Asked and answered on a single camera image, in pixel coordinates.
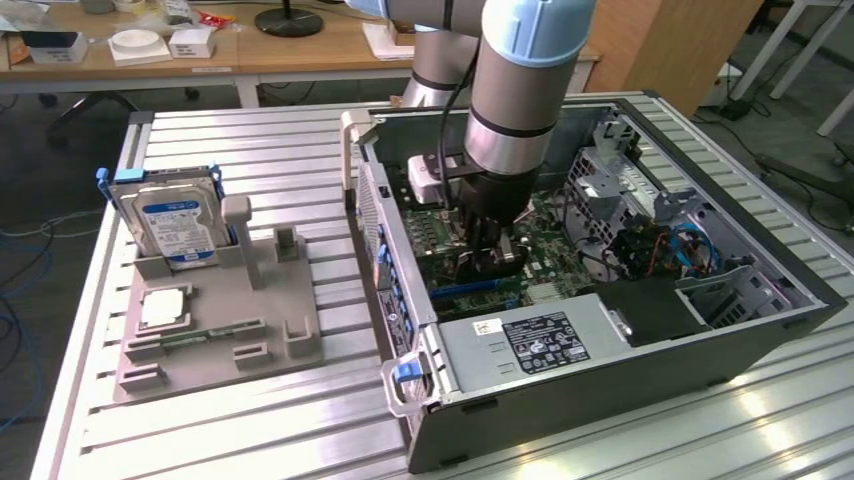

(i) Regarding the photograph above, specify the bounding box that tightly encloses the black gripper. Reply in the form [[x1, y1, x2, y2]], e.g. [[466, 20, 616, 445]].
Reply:
[[457, 168, 537, 256]]

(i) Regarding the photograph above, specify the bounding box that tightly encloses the gpu card with metal bracket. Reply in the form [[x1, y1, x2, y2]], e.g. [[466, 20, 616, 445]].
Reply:
[[433, 234, 533, 294]]

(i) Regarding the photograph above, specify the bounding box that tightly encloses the long blue expansion slot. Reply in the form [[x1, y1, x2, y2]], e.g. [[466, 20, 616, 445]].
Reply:
[[426, 278, 506, 302]]

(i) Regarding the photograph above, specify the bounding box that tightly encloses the green motherboard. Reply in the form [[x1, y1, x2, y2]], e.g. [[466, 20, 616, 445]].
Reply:
[[383, 164, 593, 321]]

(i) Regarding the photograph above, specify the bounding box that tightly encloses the metal disk bay cage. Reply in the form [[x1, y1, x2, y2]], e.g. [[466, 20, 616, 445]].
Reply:
[[565, 147, 670, 251]]

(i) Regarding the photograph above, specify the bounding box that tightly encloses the grey power supply unit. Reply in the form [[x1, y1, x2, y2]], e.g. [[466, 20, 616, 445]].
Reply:
[[437, 293, 633, 394]]

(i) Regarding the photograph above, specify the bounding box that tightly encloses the white paper stack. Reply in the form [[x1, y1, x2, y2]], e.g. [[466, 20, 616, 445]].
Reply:
[[362, 21, 418, 62]]

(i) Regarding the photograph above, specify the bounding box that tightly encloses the wooden cabinet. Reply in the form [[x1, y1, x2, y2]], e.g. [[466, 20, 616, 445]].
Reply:
[[585, 0, 766, 109]]

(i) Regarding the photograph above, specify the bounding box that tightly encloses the wooden desk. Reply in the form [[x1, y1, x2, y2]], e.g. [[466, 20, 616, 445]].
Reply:
[[0, 0, 602, 109]]

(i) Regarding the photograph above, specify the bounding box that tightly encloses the open black PC case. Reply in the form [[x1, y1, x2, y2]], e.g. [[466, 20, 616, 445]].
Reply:
[[339, 97, 851, 475]]

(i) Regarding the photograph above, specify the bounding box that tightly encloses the black round lamp base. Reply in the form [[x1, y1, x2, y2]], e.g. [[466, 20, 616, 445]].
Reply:
[[254, 6, 326, 38]]

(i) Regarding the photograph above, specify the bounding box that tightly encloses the grey printed parts rack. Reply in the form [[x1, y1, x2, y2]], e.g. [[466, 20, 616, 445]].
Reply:
[[113, 194, 327, 405]]

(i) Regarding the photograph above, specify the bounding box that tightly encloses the hard disk in blue caddy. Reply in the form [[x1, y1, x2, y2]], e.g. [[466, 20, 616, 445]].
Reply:
[[97, 162, 226, 274]]

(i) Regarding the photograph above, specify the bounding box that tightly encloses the green RAM stick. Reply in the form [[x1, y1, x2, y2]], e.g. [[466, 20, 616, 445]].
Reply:
[[159, 324, 263, 347]]

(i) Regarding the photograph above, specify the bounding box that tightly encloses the silver CPU chip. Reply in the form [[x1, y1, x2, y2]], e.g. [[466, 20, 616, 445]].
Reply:
[[141, 289, 189, 329]]

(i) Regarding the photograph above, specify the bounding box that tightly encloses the small white cardboard box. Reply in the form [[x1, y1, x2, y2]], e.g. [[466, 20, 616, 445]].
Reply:
[[167, 26, 218, 59]]

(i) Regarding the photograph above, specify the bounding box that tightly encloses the clear plastic bag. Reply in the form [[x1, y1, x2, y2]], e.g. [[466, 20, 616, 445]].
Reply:
[[162, 0, 199, 24]]

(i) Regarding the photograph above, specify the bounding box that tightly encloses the white box with round top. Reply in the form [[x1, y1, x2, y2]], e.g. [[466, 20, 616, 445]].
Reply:
[[107, 29, 175, 67]]

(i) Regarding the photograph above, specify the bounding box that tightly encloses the black office chair base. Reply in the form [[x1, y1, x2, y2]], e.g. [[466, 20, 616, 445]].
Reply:
[[38, 87, 203, 147]]

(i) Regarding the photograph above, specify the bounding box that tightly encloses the white box with black top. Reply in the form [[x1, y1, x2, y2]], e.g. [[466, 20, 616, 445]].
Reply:
[[19, 30, 91, 66]]

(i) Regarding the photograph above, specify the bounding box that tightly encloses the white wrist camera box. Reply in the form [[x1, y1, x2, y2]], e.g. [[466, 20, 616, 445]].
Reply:
[[406, 153, 484, 206]]

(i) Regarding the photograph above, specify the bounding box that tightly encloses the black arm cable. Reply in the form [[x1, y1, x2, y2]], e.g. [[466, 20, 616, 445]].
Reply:
[[436, 43, 484, 214]]

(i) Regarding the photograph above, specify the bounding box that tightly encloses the blue disk wire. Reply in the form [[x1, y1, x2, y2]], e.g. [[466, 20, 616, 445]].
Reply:
[[669, 222, 724, 279]]

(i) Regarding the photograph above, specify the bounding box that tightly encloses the white table frame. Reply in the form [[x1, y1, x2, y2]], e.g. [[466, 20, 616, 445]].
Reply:
[[729, 0, 854, 137]]

